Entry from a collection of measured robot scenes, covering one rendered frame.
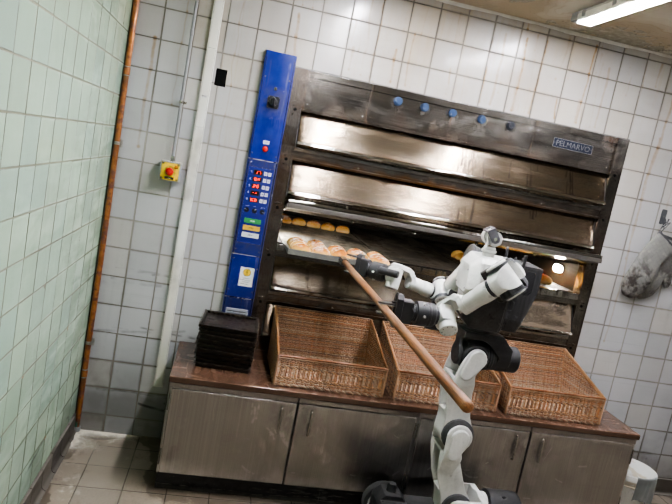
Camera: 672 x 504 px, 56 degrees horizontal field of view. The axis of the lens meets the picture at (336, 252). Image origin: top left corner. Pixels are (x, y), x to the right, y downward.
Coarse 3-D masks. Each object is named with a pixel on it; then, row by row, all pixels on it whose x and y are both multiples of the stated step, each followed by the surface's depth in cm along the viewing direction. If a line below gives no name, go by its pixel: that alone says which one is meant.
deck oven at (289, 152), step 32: (288, 128) 330; (576, 128) 354; (288, 160) 333; (320, 160) 336; (352, 160) 337; (480, 192) 352; (512, 192) 354; (608, 192) 364; (352, 224) 353; (288, 256) 342; (512, 256) 464; (544, 256) 374; (256, 288) 342; (576, 288) 375; (576, 320) 375; (288, 352) 351
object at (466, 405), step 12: (348, 264) 296; (360, 276) 270; (372, 300) 237; (384, 312) 218; (396, 324) 202; (408, 336) 189; (420, 348) 178; (432, 360) 168; (432, 372) 163; (444, 372) 159; (444, 384) 154; (456, 384) 152; (456, 396) 146; (468, 408) 141
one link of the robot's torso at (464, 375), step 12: (468, 360) 264; (480, 360) 264; (456, 372) 278; (468, 372) 264; (468, 384) 266; (444, 396) 279; (468, 396) 270; (444, 408) 274; (456, 408) 271; (444, 420) 271; (456, 420) 270; (468, 420) 272; (444, 432) 270; (444, 444) 271
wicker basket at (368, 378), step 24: (288, 312) 342; (312, 312) 344; (288, 336) 341; (312, 336) 344; (336, 336) 347; (360, 336) 350; (288, 360) 299; (312, 360) 301; (336, 360) 346; (360, 360) 348; (384, 360) 315; (288, 384) 301; (312, 384) 304; (336, 384) 305; (360, 384) 308; (384, 384) 309
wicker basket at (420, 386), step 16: (384, 336) 344; (400, 336) 354; (416, 336) 355; (432, 336) 357; (448, 336) 359; (384, 352) 339; (400, 352) 353; (432, 352) 356; (448, 352) 358; (400, 368) 352; (416, 368) 354; (400, 384) 311; (416, 384) 312; (432, 384) 313; (480, 384) 317; (496, 384) 318; (416, 400) 313; (432, 400) 318; (480, 400) 319; (496, 400) 320
